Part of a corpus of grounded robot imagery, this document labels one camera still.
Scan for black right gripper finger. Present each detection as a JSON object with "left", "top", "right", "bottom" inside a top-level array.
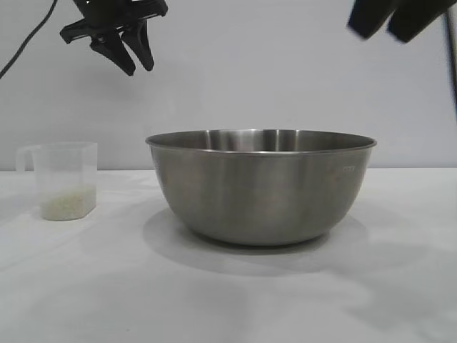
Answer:
[
  {"left": 347, "top": 0, "right": 396, "bottom": 40},
  {"left": 386, "top": 0, "right": 448, "bottom": 44}
]

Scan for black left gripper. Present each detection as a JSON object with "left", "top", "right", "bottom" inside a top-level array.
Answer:
[{"left": 59, "top": 0, "right": 169, "bottom": 76}]

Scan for translucent plastic measuring cup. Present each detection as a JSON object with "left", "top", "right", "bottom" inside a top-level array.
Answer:
[{"left": 15, "top": 141, "right": 99, "bottom": 220}]

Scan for white rice grains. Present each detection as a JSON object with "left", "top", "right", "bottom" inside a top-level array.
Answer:
[{"left": 39, "top": 184, "right": 98, "bottom": 220}]

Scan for stainless steel mixing bowl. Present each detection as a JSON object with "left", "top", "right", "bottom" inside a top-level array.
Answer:
[{"left": 144, "top": 128, "right": 378, "bottom": 248}]

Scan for black cable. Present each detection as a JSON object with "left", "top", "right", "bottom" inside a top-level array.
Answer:
[{"left": 0, "top": 0, "right": 59, "bottom": 79}]

